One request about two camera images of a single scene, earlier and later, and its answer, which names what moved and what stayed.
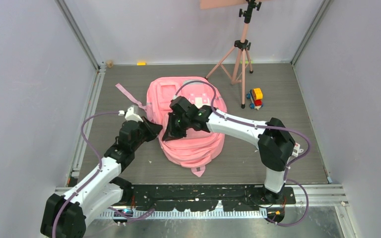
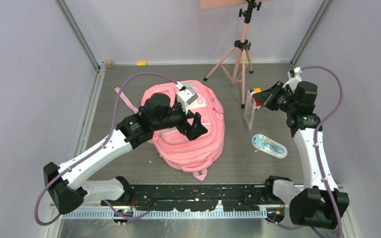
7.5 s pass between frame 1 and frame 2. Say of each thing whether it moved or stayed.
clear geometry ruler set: moved
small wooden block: stayed
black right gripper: moved
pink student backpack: moved
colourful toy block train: stayed
